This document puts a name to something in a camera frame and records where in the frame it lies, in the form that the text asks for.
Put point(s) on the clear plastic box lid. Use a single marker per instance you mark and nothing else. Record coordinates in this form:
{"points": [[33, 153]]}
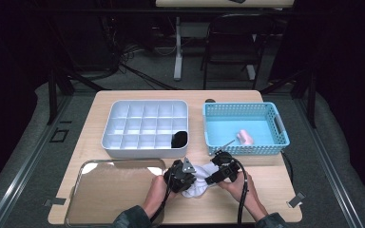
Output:
{"points": [[107, 190]]}

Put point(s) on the person's left hand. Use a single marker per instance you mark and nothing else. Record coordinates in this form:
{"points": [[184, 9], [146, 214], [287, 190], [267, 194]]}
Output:
{"points": [[158, 193]]}

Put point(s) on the black metal stand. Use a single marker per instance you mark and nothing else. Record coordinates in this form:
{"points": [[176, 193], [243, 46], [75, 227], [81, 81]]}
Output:
{"points": [[311, 101], [52, 95]]}

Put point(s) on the person's right hand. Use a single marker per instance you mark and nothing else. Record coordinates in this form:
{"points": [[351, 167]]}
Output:
{"points": [[237, 190]]}

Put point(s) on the black sock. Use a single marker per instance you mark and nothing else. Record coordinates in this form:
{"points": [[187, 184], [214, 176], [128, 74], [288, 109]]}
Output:
{"points": [[179, 139]]}

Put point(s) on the white desk leg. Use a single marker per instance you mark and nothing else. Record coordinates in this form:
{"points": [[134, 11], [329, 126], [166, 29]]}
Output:
{"points": [[178, 57]]}

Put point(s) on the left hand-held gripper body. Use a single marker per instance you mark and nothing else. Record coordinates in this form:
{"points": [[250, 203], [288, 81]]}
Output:
{"points": [[179, 177]]}

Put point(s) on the black square tape outline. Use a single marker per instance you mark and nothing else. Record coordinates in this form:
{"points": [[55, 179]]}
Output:
{"points": [[51, 136]]}

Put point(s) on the grey tape strip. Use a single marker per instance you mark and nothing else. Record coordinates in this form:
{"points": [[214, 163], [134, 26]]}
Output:
{"points": [[54, 201], [296, 200]]}

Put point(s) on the blue plastic basket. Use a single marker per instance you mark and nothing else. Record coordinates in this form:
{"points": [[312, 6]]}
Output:
{"points": [[234, 112]]}

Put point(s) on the white sock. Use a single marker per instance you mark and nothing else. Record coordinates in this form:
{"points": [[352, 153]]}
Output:
{"points": [[199, 186]]}

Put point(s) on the pink sock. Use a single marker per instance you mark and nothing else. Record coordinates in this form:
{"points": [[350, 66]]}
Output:
{"points": [[244, 136]]}

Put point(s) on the dark object on desk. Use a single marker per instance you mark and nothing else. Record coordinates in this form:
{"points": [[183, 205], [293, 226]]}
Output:
{"points": [[237, 1]]}

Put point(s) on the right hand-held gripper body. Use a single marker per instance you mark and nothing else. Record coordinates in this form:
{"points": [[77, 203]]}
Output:
{"points": [[226, 166]]}

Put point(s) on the black folding chair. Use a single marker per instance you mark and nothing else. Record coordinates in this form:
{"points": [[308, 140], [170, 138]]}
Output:
{"points": [[234, 41]]}

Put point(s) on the white compartment organizer box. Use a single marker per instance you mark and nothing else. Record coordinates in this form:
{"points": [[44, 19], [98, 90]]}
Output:
{"points": [[139, 123]]}

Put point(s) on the metal floor rail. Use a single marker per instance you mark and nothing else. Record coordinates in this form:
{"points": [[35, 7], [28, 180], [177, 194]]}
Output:
{"points": [[329, 164], [22, 171]]}

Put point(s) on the small dark round object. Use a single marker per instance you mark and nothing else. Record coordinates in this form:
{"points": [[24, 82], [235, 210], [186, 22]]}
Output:
{"points": [[209, 100]]}

